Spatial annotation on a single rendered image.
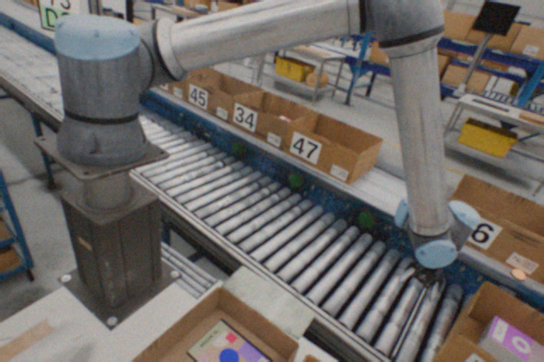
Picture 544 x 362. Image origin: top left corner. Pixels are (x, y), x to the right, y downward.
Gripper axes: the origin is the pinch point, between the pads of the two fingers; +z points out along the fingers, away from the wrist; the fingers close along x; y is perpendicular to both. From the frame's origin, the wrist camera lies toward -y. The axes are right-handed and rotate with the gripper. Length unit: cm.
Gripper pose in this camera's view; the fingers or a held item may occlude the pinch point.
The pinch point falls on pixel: (415, 289)
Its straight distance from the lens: 125.8
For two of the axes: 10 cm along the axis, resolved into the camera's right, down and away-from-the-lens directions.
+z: -1.7, 8.3, 5.4
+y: -6.1, 3.4, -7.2
